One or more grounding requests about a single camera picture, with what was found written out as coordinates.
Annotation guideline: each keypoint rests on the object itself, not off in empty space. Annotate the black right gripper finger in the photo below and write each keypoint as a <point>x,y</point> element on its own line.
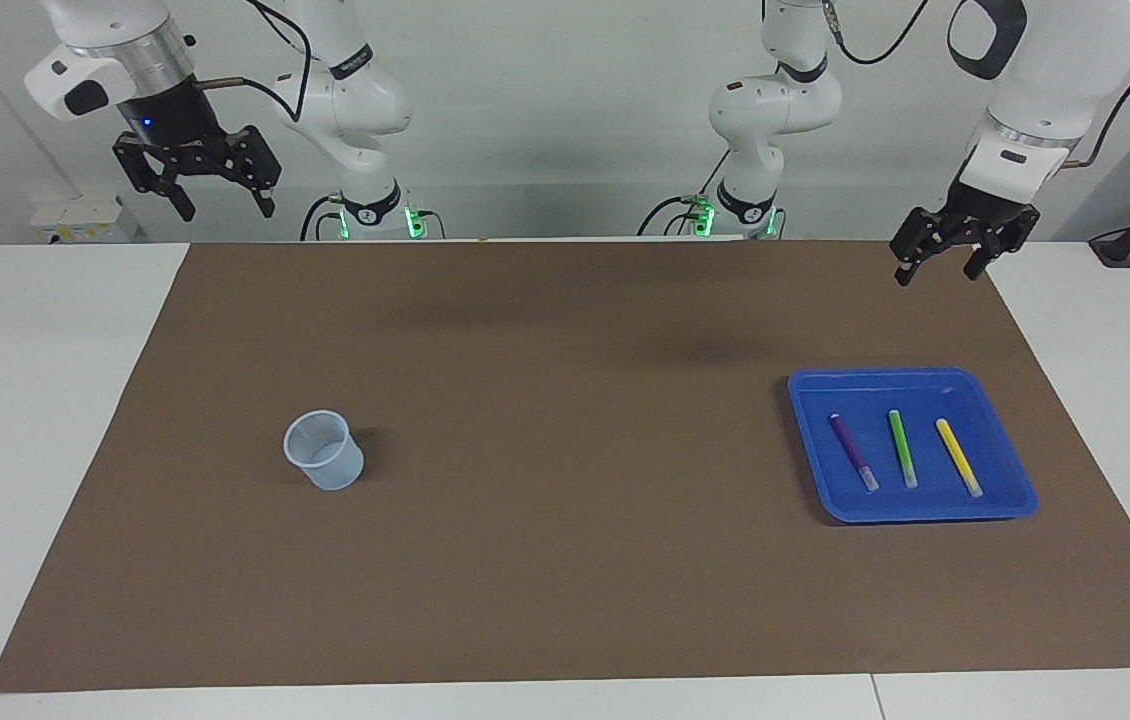
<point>153,172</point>
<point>260,165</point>

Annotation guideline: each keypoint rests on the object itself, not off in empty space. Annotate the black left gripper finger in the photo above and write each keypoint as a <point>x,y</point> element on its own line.
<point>920,240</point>
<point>995,250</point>

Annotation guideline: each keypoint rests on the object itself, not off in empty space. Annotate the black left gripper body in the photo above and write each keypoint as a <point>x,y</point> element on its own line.
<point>990,225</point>

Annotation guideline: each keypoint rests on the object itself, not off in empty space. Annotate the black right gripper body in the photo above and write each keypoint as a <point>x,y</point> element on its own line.
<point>175,125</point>

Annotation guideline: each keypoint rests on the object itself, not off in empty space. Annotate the green marker pen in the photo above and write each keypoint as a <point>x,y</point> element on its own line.
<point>902,447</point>

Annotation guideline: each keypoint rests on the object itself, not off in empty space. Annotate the yellow marker pen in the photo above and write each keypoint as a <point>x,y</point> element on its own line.
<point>958,456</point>

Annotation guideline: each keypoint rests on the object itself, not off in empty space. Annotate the purple marker pen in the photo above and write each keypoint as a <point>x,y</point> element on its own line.
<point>853,450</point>

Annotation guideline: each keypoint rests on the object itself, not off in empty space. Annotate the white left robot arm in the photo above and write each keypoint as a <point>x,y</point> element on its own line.
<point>775,100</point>

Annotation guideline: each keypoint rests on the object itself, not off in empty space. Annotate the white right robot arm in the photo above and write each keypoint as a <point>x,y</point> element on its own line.
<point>355,100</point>

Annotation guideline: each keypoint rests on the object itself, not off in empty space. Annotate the white box with yellow labels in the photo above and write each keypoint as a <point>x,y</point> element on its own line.
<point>85,218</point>

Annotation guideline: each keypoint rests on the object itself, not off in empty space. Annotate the blue plastic tray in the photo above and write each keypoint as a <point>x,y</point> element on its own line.
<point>925,500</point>

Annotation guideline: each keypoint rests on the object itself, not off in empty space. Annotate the translucent plastic cup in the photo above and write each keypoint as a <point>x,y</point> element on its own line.
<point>325,468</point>

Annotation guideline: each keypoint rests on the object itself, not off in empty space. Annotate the brown table mat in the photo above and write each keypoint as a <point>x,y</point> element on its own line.
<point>565,560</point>

